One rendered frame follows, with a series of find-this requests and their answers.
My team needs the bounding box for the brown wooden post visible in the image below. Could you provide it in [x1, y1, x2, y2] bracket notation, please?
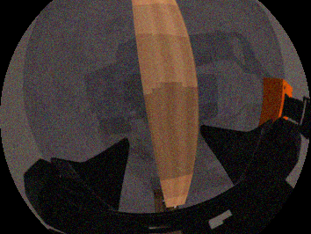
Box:
[153, 188, 183, 234]

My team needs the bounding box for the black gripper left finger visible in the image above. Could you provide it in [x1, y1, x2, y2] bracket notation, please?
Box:
[50, 138, 130, 210]

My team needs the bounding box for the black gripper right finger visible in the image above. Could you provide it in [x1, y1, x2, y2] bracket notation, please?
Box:
[200, 118, 273, 186]

